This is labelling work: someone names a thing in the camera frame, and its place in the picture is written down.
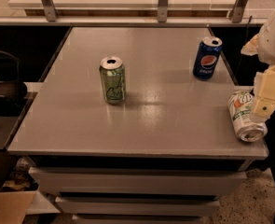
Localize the left metal bracket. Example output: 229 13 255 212
41 0 57 21

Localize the black cable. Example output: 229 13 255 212
236 15 254 77

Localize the blue Pepsi can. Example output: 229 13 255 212
193 36 223 80

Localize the black chair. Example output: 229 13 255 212
0 50 28 117

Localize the cardboard box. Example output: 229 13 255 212
0 189 37 224

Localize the metal bracket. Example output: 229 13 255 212
228 0 249 23
157 0 169 22
41 0 57 21

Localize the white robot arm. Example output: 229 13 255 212
241 12 275 122

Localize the grey drawer cabinet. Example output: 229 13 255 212
9 28 268 224

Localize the green soda can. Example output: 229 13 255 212
99 56 126 105

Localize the right metal bracket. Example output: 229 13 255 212
228 0 249 23

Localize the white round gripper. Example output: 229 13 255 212
241 14 275 119

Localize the white 7up can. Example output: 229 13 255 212
227 91 268 143

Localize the middle metal bracket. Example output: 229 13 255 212
157 0 169 22

